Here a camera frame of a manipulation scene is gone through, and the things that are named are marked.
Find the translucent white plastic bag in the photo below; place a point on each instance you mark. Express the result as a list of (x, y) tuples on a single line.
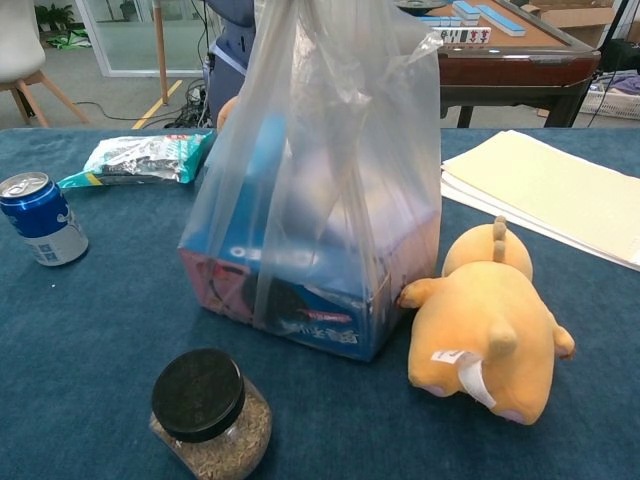
[(320, 150)]

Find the blue cookie box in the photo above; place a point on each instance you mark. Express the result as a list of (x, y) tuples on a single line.
[(325, 335)]

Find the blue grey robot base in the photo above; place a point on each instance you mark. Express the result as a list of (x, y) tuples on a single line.
[(230, 65)]

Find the yellow plush toy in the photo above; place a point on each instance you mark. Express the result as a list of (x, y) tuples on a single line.
[(490, 320)]

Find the teal white snack packet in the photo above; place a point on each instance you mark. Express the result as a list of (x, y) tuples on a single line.
[(145, 157)]

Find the clear jar black lid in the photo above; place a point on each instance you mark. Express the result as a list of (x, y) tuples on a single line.
[(200, 395)]

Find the blue felt table cloth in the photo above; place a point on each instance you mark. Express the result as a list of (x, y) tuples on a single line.
[(100, 325)]

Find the cream paper stack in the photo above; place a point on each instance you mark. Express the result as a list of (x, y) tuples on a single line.
[(550, 185)]

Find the wooden pole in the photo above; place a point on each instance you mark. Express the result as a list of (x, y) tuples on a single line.
[(160, 50)]

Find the row of face-showing mahjong tiles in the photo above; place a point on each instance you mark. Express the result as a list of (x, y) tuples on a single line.
[(462, 35)]

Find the row of blue-backed mahjong tiles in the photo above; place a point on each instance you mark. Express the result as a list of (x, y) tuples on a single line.
[(467, 12), (502, 20), (440, 21)]

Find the dark wooden mahjong table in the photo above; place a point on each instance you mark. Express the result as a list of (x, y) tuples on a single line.
[(515, 67)]

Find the blue drink can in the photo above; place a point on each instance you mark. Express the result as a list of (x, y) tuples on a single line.
[(40, 220)]

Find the white framed glass door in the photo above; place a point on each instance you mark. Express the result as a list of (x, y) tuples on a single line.
[(97, 50)]

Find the white plastic basket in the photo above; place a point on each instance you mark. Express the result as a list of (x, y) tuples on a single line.
[(612, 97)]

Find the green potted plant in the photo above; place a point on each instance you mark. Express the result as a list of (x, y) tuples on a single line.
[(55, 15)]

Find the white chair wooden legs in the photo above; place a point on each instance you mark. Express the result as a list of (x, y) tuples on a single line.
[(20, 45)]

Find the black tripod stand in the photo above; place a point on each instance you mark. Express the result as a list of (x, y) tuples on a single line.
[(618, 22)]

